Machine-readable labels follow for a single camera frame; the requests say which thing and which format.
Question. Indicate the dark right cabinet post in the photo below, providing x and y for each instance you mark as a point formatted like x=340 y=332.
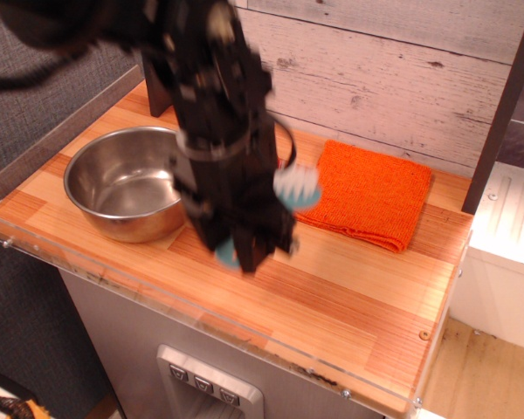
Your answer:
x=496 y=135

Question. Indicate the dark left cabinet post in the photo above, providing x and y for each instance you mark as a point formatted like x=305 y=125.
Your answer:
x=157 y=96

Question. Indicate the orange yellow object bottom left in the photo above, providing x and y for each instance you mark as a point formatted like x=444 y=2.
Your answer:
x=27 y=410

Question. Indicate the dark cabinet post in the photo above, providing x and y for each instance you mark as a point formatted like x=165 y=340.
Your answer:
x=496 y=135
x=157 y=96

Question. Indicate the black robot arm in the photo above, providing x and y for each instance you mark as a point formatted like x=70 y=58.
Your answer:
x=218 y=86

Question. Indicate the grey toy fridge cabinet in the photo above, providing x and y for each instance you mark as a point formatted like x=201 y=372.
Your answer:
x=126 y=336

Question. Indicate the clear acrylic edge guard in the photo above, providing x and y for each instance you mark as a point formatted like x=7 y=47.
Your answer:
x=348 y=315

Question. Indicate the teal brush with white bristles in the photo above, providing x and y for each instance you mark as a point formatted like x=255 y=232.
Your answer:
x=297 y=187

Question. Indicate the silver dispenser panel with buttons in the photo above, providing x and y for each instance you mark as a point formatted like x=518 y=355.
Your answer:
x=196 y=389

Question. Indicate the folded orange cloth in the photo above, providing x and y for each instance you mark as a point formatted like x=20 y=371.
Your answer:
x=369 y=196

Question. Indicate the stainless steel bowl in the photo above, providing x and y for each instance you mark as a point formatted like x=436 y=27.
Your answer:
x=123 y=184

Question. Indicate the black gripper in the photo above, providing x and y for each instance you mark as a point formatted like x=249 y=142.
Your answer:
x=232 y=196

